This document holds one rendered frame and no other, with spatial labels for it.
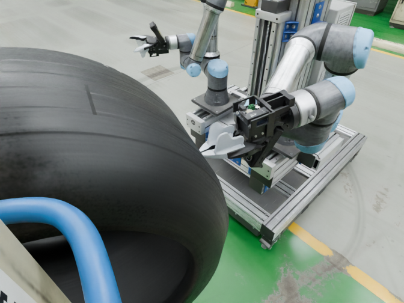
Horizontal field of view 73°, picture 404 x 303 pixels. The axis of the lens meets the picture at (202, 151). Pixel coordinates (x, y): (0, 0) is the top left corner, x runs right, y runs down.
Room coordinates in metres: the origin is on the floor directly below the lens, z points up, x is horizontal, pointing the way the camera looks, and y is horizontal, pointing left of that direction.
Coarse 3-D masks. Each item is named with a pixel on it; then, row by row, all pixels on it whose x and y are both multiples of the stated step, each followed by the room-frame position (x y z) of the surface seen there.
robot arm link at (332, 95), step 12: (324, 84) 0.52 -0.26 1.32; (336, 84) 0.52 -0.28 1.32; (348, 84) 0.53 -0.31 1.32; (312, 96) 0.49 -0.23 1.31; (324, 96) 0.49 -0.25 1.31; (336, 96) 0.50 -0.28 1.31; (348, 96) 0.51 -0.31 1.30; (324, 108) 0.48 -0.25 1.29; (336, 108) 0.50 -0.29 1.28; (324, 120) 0.50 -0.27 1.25
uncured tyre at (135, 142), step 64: (0, 64) 0.30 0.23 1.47; (64, 64) 0.34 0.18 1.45; (0, 128) 0.18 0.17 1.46; (64, 128) 0.20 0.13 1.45; (128, 128) 0.23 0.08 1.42; (0, 192) 0.14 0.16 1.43; (64, 192) 0.15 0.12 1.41; (128, 192) 0.18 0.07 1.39; (192, 192) 0.22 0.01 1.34; (64, 256) 0.34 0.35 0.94; (128, 256) 0.34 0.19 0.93; (192, 256) 0.21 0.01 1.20
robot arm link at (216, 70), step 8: (208, 64) 1.46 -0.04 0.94; (216, 64) 1.45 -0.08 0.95; (224, 64) 1.46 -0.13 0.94; (208, 72) 1.44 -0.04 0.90; (216, 72) 1.40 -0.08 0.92; (224, 72) 1.41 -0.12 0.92; (208, 80) 1.44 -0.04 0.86; (216, 80) 1.40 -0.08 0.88; (224, 80) 1.41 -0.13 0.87; (216, 88) 1.40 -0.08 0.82
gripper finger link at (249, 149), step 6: (246, 144) 0.41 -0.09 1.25; (252, 144) 0.41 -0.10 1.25; (234, 150) 0.40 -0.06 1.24; (240, 150) 0.40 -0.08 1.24; (246, 150) 0.40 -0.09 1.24; (252, 150) 0.40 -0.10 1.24; (258, 150) 0.41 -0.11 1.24; (228, 156) 0.39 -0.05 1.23; (234, 156) 0.39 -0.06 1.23; (240, 156) 0.39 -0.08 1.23; (246, 156) 0.40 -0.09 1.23
